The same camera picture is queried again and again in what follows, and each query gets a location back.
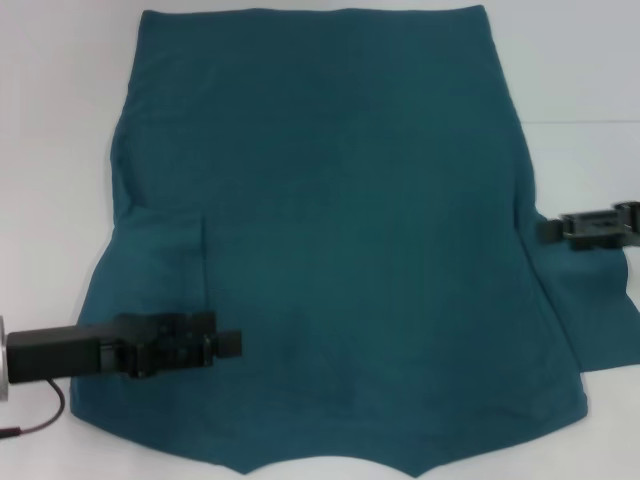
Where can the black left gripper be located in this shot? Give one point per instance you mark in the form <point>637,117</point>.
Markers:
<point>60,352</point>

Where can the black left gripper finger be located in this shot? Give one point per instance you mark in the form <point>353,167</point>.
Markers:
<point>230,343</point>

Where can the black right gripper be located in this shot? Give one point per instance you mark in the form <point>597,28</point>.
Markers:
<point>600,230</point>

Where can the blue t-shirt with FREE print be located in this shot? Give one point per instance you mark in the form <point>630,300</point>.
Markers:
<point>350,225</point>

